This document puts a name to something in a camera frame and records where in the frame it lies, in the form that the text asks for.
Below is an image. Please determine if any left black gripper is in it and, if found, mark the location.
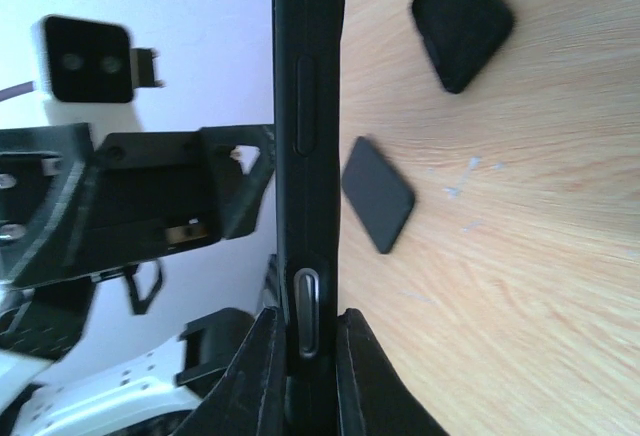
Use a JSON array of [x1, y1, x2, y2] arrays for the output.
[[1, 124, 275, 289]]

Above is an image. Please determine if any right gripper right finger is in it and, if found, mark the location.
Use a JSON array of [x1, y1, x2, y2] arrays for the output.
[[336, 308, 448, 436]]

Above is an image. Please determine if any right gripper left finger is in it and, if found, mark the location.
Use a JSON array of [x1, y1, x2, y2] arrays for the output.
[[175, 307, 286, 436]]

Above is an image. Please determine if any black phone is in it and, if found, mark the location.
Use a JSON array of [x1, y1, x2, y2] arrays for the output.
[[341, 136, 416, 254]]

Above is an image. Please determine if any black case with camera holes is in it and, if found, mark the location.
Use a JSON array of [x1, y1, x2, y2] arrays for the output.
[[272, 0, 345, 435]]

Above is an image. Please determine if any light blue phone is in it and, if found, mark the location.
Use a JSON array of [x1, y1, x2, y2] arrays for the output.
[[294, 268, 320, 359]]

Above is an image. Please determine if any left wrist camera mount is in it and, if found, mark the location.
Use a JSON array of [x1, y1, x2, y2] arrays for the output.
[[31, 15, 164, 143]]

